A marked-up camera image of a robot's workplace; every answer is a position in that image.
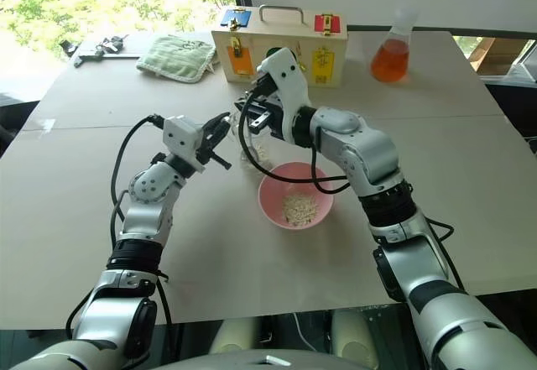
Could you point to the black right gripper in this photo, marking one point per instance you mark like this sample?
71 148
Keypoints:
275 110

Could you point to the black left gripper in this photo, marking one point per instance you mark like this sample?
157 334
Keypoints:
205 145

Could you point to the glass mug with oatmeal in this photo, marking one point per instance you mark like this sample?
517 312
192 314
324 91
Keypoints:
256 149

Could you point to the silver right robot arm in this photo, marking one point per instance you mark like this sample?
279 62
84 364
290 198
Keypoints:
369 152

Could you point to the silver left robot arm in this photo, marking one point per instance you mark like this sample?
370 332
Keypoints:
142 215

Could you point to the pink bowl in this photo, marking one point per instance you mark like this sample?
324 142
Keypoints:
272 194

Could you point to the oatmeal heap in bowl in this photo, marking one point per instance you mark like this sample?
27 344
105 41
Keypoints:
301 208

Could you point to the wooden latch box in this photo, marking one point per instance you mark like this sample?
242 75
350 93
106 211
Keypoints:
277 38

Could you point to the green quilted cloth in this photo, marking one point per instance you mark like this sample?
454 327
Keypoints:
176 57

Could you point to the metal bar with black clamp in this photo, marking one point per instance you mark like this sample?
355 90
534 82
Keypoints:
117 56

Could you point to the glass flask with orange liquid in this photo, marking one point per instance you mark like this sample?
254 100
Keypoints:
390 61

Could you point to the black key bunch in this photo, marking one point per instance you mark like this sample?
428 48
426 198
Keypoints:
110 43

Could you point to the small black clip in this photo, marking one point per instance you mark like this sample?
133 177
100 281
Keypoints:
67 47

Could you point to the brown cardboard box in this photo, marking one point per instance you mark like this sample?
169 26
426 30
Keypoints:
482 53

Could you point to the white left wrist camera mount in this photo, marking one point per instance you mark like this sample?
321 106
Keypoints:
181 138

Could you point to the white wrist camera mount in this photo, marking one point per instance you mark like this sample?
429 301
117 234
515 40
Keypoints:
291 82
181 138

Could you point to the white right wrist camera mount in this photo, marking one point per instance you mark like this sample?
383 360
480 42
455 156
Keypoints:
291 82

